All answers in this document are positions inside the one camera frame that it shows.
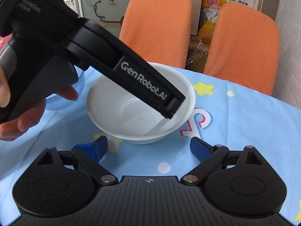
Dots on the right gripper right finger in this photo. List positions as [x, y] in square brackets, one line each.
[210, 158]

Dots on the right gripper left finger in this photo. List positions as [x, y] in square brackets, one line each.
[88, 157]

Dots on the white ribbed bowl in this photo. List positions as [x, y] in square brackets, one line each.
[122, 115]

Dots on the blue translucent bowl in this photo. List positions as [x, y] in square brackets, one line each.
[55, 102]

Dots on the person left hand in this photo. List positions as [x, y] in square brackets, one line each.
[13, 129]

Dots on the red cracker box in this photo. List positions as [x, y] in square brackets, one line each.
[4, 43]

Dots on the blue cartoon pig tablecloth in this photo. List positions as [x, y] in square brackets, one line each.
[226, 114]

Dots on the frosted glass panel with cartoon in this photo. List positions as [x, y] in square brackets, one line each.
[107, 13]

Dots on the left orange chair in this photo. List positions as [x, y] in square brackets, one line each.
[158, 31]

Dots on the orange chair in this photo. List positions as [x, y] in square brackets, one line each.
[245, 48]
[158, 31]

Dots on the right orange chair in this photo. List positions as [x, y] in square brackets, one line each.
[245, 48]

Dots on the yellow snack bag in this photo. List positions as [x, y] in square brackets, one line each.
[209, 12]

